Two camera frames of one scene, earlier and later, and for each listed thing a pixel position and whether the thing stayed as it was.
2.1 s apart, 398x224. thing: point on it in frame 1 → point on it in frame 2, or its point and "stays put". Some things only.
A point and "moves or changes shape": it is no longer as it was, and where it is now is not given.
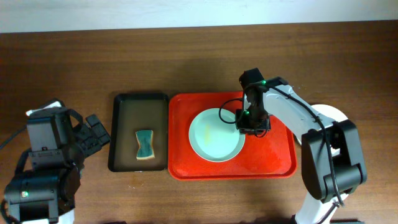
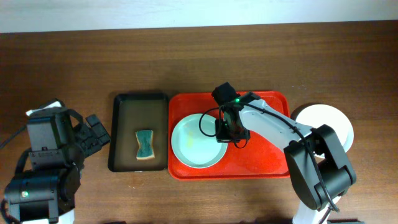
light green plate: (214, 135) moves or changes shape
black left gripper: (92, 137) stays put
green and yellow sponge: (145, 138) stays put
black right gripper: (252, 125) → (232, 135)
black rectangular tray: (134, 112) stays put
